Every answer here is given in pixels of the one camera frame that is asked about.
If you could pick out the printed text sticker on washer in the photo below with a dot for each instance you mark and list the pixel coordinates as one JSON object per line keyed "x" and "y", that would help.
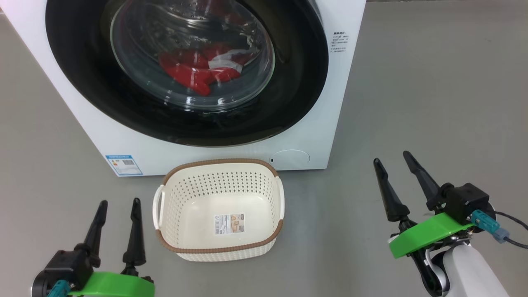
{"x": 339, "y": 41}

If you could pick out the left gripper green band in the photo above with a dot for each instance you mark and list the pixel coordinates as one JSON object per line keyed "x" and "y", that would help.
{"x": 111, "y": 286}

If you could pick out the steel perforated washer drum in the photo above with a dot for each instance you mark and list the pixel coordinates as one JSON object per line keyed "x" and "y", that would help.
{"x": 177, "y": 24}

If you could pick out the white front-load washing machine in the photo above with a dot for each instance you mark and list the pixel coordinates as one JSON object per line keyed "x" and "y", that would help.
{"x": 309, "y": 123}

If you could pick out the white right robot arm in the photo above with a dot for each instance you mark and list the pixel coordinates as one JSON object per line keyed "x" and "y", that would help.
{"x": 470, "y": 272}

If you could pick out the round filter cover panel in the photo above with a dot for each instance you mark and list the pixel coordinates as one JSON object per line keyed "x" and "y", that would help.
{"x": 291, "y": 160}

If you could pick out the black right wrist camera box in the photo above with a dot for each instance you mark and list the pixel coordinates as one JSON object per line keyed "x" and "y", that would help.
{"x": 466, "y": 202}

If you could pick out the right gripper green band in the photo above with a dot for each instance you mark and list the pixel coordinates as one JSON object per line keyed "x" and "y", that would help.
{"x": 429, "y": 233}

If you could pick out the cream basket with brown rim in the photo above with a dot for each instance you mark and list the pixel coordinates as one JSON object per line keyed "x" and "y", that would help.
{"x": 198, "y": 198}

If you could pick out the black round glass washer door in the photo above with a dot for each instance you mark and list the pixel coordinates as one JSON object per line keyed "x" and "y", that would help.
{"x": 82, "y": 82}

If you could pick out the blue energy label sticker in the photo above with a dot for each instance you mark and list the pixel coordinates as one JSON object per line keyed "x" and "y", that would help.
{"x": 123, "y": 164}

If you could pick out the basket product label sticker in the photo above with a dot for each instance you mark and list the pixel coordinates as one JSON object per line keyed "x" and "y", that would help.
{"x": 229, "y": 223}

